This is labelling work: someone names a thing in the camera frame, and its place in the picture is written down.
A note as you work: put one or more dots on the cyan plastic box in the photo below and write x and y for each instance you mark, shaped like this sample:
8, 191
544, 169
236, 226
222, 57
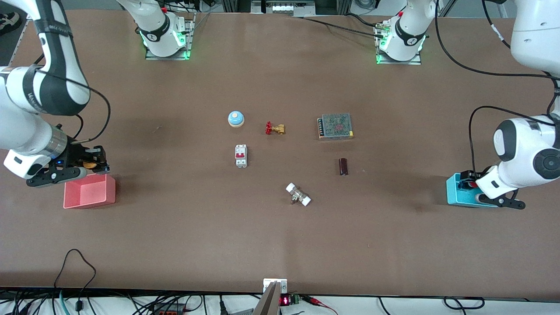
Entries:
459, 199

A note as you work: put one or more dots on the pink plastic box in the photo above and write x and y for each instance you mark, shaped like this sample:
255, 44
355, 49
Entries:
87, 192

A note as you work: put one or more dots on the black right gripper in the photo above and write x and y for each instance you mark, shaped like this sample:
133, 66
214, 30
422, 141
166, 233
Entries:
77, 154

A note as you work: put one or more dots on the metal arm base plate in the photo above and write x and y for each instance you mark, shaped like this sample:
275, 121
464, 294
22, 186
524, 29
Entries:
413, 61
189, 43

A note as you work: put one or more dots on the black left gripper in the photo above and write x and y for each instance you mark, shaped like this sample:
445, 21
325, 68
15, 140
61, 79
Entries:
467, 178

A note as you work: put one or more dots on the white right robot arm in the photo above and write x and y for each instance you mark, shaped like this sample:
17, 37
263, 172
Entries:
26, 127

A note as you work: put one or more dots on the yellow push button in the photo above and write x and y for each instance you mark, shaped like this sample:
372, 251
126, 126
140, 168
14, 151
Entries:
90, 165

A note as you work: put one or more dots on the black white sneaker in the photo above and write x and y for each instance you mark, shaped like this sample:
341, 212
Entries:
9, 21

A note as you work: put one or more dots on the grey metal bar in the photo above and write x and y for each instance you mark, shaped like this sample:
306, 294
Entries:
267, 302

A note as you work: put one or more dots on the metal fitting white caps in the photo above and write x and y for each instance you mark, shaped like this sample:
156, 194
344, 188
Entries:
297, 194

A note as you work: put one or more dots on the white mounting bracket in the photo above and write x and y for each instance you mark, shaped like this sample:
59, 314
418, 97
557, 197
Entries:
283, 284

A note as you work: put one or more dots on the dark brown cylinder capacitor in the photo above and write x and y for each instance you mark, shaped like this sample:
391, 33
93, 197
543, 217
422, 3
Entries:
343, 166

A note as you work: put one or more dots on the white circuit breaker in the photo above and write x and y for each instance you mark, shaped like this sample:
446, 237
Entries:
241, 155

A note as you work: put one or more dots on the metal mesh power supply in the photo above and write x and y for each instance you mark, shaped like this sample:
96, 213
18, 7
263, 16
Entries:
336, 127

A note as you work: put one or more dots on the red clip lead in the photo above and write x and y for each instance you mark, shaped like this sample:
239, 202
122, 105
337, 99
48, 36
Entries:
315, 300

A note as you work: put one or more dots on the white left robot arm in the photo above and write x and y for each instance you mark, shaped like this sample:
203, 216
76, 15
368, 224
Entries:
525, 148

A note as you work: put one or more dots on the small red digit display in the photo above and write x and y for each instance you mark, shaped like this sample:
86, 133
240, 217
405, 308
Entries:
284, 300

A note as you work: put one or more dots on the blue call bell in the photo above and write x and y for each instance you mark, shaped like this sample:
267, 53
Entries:
236, 118

